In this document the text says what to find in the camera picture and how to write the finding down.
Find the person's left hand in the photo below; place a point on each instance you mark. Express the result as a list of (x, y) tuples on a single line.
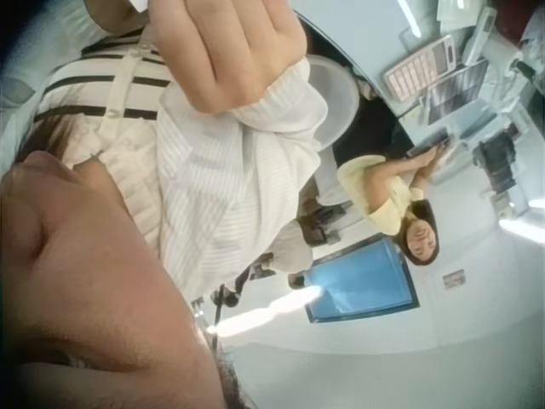
[(113, 15)]

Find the person's right hand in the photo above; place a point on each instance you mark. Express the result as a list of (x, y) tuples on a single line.
[(230, 51)]

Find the person's right fingers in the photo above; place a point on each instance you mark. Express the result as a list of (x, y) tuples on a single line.
[(225, 17)]

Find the white card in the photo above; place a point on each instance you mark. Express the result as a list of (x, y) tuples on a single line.
[(139, 4)]

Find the white round stool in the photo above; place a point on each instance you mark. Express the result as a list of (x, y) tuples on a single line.
[(334, 98)]

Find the white desk calculator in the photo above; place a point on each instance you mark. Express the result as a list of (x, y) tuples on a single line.
[(419, 68)]

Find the dark phone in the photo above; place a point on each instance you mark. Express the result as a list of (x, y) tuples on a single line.
[(428, 147)]

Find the dark tablet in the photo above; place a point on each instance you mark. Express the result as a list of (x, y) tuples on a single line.
[(457, 93)]

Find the cluttered desk with papers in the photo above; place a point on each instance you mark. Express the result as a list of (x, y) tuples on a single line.
[(489, 38)]

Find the blue monitor screen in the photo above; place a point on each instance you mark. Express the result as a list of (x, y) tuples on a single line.
[(362, 281)]

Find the black equipment stand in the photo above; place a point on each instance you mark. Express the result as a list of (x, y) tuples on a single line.
[(496, 166)]

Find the black camera tripod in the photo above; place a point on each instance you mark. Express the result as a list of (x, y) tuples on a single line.
[(238, 285)]

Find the small wall sticker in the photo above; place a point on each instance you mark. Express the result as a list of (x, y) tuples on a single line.
[(453, 280)]

